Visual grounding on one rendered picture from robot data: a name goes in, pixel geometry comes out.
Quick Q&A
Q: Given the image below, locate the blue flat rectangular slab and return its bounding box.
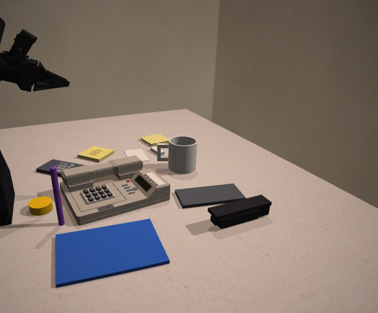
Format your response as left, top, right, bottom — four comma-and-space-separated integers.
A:
56, 219, 170, 288

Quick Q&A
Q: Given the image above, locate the purple cylinder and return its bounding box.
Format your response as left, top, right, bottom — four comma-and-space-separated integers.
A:
50, 166, 65, 226

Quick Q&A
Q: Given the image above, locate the black phone keypad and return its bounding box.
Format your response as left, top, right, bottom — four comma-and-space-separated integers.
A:
80, 185, 116, 204

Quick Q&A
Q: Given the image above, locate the beige telephone handset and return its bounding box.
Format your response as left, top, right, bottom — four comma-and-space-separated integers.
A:
61, 155, 143, 186

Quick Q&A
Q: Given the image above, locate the grey mug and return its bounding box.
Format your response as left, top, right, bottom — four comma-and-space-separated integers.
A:
157, 136, 197, 174

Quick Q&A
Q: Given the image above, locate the beige sheet of paper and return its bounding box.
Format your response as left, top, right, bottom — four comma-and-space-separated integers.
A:
124, 149, 149, 161

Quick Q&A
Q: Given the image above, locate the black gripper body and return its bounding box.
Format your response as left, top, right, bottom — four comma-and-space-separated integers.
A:
0, 53, 38, 92

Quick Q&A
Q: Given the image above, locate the yellow short cylinder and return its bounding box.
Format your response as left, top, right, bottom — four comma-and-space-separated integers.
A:
28, 196, 53, 216

